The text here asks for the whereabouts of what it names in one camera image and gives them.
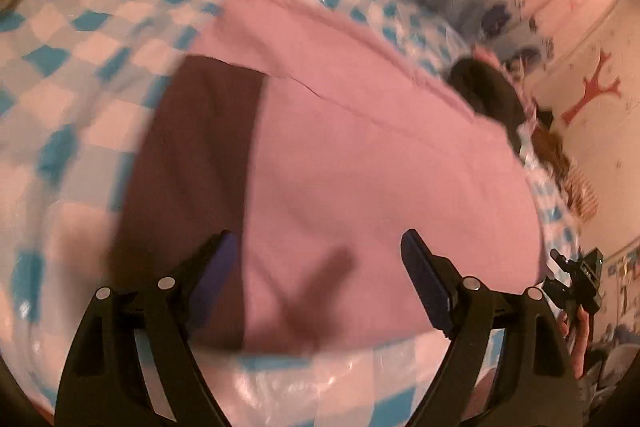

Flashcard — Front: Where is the striped garment at bedside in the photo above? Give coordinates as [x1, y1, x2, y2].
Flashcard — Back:
[564, 165, 599, 223]

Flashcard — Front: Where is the black folded jacket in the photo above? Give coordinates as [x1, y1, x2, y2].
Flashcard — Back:
[447, 57, 526, 155]

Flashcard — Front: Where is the blue white checkered bed cover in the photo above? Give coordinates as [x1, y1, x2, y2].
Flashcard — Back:
[1, 0, 579, 426]

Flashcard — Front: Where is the pink and brown hooded jacket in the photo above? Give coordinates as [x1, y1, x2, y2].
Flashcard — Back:
[108, 0, 542, 355]

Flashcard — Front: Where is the person's right hand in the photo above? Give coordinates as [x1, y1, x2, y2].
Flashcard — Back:
[556, 307, 590, 379]

